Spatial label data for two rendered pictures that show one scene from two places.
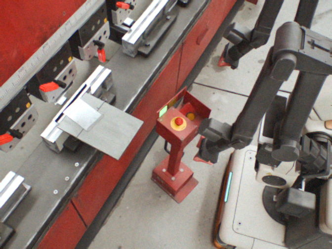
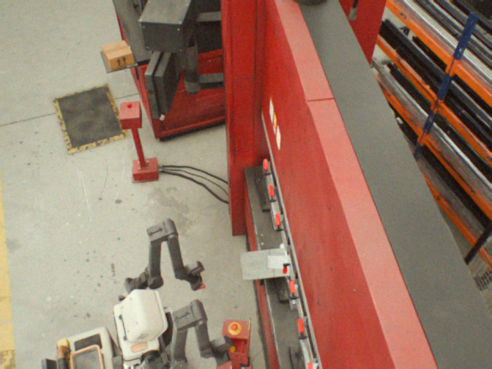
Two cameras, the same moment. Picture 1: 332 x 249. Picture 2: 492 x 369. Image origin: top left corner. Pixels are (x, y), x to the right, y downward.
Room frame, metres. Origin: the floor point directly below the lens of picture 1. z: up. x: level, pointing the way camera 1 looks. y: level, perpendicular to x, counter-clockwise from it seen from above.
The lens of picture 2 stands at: (1.74, -0.55, 3.42)
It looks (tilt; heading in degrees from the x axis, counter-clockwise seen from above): 51 degrees down; 150
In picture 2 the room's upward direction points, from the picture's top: straight up
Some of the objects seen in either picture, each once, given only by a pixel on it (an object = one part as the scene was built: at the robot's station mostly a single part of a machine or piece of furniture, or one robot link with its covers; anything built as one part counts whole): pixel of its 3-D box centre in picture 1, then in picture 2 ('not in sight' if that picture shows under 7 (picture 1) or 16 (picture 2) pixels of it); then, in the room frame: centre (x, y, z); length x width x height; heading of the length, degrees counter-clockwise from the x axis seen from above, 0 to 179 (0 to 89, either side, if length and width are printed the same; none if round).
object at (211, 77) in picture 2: not in sight; (218, 94); (-0.63, 0.62, 1.18); 0.40 x 0.24 x 0.07; 158
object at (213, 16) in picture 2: not in sight; (215, 34); (-0.63, 0.62, 1.67); 0.40 x 0.24 x 0.07; 158
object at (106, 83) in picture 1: (79, 107); (290, 275); (0.72, 0.36, 0.92); 0.39 x 0.06 x 0.10; 158
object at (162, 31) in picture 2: not in sight; (178, 58); (-0.70, 0.38, 1.53); 0.51 x 0.25 x 0.85; 143
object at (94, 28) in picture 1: (85, 28); (299, 265); (0.83, 0.31, 1.26); 0.15 x 0.09 x 0.17; 158
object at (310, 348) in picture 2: not in sight; (317, 341); (1.20, 0.16, 1.26); 0.15 x 0.09 x 0.17; 158
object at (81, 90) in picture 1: (72, 103); not in sight; (0.70, 0.37, 0.99); 0.20 x 0.03 x 0.03; 158
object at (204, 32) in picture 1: (203, 32); not in sight; (1.56, -0.16, 0.59); 0.15 x 0.02 x 0.07; 158
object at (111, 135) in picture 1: (101, 124); (263, 263); (0.62, 0.24, 1.00); 0.26 x 0.18 x 0.01; 68
